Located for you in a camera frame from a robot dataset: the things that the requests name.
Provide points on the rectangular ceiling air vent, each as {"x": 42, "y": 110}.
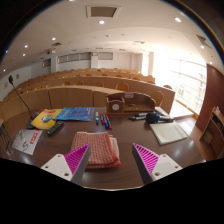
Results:
{"x": 103, "y": 11}

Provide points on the white magazine with red label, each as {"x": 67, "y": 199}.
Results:
{"x": 28, "y": 141}

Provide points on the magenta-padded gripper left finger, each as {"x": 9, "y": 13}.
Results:
{"x": 75, "y": 158}

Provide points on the wooden desk organizer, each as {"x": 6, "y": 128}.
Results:
{"x": 133, "y": 106}

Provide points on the black handheld microphone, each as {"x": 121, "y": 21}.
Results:
{"x": 155, "y": 117}

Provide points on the wooden shelf unit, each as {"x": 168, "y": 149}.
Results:
{"x": 213, "y": 133}

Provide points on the recessed ceiling lights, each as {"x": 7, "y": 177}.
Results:
{"x": 101, "y": 22}

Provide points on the red checkered towel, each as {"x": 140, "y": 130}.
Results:
{"x": 100, "y": 148}

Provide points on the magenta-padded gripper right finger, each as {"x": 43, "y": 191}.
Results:
{"x": 148, "y": 160}

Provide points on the blue booklet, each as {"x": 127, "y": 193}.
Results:
{"x": 76, "y": 114}

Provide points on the black remote control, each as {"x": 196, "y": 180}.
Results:
{"x": 55, "y": 128}

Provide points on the small folding side table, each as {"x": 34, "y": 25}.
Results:
{"x": 4, "y": 136}

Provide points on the yellow pen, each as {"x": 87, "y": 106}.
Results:
{"x": 23, "y": 135}

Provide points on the red and blue whiteboard marker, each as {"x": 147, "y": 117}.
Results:
{"x": 108, "y": 121}

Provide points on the yellow booklet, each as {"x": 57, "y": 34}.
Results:
{"x": 46, "y": 118}

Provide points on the black marker pen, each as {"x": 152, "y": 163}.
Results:
{"x": 137, "y": 117}

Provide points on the white notebook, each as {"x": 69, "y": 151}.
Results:
{"x": 168, "y": 133}

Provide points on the wooden lecture hall seating rows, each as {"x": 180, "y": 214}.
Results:
{"x": 73, "y": 88}

